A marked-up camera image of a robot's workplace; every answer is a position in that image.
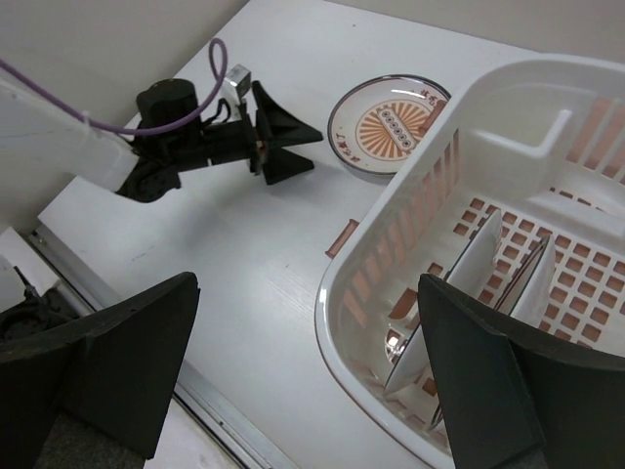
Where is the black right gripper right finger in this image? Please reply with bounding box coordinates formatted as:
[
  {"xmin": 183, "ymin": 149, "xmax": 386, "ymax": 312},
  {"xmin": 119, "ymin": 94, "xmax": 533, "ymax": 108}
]
[{"xmin": 418, "ymin": 274, "xmax": 624, "ymax": 468}]

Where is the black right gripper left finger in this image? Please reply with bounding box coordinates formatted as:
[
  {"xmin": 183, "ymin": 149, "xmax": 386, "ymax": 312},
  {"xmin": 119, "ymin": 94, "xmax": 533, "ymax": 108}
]
[{"xmin": 1, "ymin": 272, "xmax": 200, "ymax": 468}]

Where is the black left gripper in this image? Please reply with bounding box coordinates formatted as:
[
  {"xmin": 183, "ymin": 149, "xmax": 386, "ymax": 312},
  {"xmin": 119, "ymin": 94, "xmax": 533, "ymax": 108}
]
[{"xmin": 135, "ymin": 78, "xmax": 323, "ymax": 185}]

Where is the plate with orange sunburst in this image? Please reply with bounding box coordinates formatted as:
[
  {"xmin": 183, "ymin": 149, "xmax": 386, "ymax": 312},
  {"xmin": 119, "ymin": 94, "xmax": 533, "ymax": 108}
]
[{"xmin": 326, "ymin": 74, "xmax": 451, "ymax": 176}]

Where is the plate with red characters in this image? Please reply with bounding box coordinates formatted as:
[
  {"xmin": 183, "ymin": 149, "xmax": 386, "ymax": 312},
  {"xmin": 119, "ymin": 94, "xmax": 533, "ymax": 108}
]
[{"xmin": 418, "ymin": 236, "xmax": 555, "ymax": 427}]

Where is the plate with dark blue rim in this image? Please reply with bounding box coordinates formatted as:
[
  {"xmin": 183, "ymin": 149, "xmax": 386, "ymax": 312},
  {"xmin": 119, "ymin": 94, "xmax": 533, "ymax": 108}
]
[{"xmin": 383, "ymin": 209, "xmax": 503, "ymax": 395}]

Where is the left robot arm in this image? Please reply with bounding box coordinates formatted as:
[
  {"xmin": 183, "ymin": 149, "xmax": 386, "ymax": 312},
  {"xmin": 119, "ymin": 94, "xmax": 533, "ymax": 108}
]
[{"xmin": 1, "ymin": 64, "xmax": 323, "ymax": 203}]

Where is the white pink plastic dish rack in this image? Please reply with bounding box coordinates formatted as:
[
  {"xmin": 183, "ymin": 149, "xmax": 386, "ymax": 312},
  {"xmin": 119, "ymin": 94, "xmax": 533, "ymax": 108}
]
[{"xmin": 314, "ymin": 55, "xmax": 624, "ymax": 468}]

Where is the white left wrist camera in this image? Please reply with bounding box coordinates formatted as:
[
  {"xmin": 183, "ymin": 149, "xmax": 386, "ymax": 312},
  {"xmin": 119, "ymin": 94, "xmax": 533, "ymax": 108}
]
[{"xmin": 222, "ymin": 64, "xmax": 251, "ymax": 120}]

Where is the aluminium front rail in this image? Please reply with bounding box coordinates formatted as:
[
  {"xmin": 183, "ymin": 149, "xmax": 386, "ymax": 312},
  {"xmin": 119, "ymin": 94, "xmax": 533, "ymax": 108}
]
[{"xmin": 28, "ymin": 224, "xmax": 294, "ymax": 468}]

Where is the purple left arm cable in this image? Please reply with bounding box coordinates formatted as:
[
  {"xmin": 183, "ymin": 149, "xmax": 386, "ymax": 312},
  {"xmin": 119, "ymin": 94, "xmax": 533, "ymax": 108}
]
[{"xmin": 0, "ymin": 37, "xmax": 229, "ymax": 134}]

